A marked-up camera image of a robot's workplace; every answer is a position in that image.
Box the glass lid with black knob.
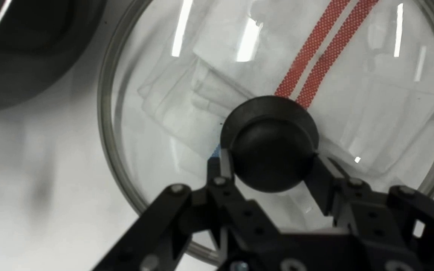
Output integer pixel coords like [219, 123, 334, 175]
[94, 0, 434, 269]

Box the black cooking pot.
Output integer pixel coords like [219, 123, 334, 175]
[0, 0, 108, 115]

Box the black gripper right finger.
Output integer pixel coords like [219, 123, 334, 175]
[304, 156, 434, 271]

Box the white towel with red stripes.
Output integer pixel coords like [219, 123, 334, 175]
[191, 0, 434, 178]

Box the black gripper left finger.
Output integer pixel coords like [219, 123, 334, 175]
[93, 148, 278, 271]

